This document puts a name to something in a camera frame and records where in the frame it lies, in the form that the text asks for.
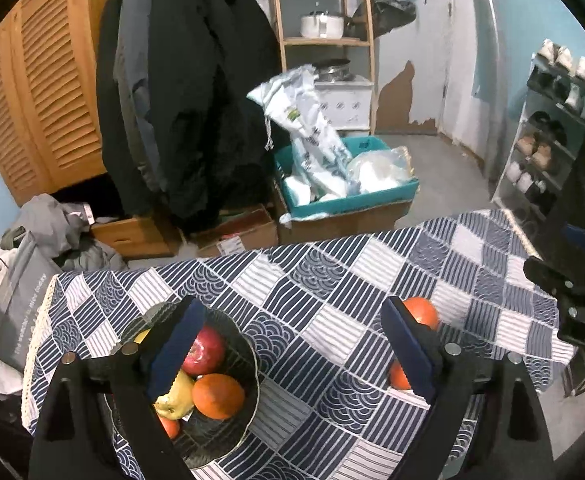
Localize white shoe rack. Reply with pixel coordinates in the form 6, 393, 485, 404
489, 52, 585, 221

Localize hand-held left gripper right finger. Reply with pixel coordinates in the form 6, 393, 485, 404
379, 296, 555, 480

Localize blue white patterned tablecloth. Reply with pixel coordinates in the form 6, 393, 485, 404
21, 209, 575, 480

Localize grey jacket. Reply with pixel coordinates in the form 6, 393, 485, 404
113, 0, 168, 191

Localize grey clothing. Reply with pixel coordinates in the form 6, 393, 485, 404
0, 193, 128, 271

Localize small orange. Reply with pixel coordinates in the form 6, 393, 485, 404
157, 414, 180, 441

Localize wooden drawer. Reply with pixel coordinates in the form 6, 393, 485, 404
91, 214, 182, 261

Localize hanging grey green bag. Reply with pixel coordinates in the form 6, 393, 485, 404
352, 0, 418, 41

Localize wooden louvered wardrobe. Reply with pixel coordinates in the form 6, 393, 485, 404
0, 0, 128, 206

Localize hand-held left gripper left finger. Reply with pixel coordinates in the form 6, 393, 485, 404
27, 296, 208, 480

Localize dark glass fruit bowl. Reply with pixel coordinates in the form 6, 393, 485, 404
97, 302, 262, 471

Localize group of shoes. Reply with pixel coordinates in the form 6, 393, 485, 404
505, 39, 585, 211

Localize white storage box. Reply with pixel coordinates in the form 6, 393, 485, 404
315, 80, 375, 131

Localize teal box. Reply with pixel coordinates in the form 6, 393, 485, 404
274, 135, 419, 221

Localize white patterned plastic bag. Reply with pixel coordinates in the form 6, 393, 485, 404
246, 64, 355, 201

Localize white pot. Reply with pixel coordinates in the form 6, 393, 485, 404
299, 10, 345, 39

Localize wooden shelf rack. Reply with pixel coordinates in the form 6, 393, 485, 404
267, 0, 378, 133

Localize black pot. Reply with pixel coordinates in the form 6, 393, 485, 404
312, 58, 353, 83

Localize black coat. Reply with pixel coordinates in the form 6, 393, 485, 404
97, 0, 283, 228

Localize large cardboard box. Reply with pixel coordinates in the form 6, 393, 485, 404
272, 180, 413, 246

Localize cardboard box with red label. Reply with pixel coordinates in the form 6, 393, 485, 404
187, 204, 279, 259

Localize red apple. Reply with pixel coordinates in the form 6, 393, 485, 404
181, 326, 227, 376

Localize clear bag of white stuff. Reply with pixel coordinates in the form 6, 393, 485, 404
345, 146, 417, 195

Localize yellow pear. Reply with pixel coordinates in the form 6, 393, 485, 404
153, 370, 196, 421

